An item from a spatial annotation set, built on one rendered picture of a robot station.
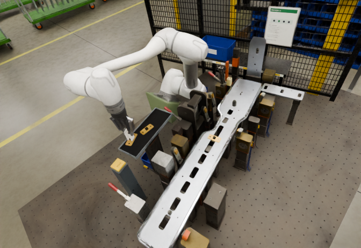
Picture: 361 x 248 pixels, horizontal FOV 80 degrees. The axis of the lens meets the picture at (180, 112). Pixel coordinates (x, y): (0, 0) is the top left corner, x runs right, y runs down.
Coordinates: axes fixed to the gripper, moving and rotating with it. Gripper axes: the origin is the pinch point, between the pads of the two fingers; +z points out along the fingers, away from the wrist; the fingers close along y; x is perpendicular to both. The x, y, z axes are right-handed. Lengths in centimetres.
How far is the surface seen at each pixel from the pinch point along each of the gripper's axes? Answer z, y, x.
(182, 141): 17.3, 24.4, 13.7
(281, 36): 3, 77, 121
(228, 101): 25, 44, 62
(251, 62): 13, 57, 97
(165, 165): 14.3, 20.9, -6.0
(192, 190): 25.3, 36.6, -11.6
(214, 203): 22, 49, -17
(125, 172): 14.9, 0.1, -14.8
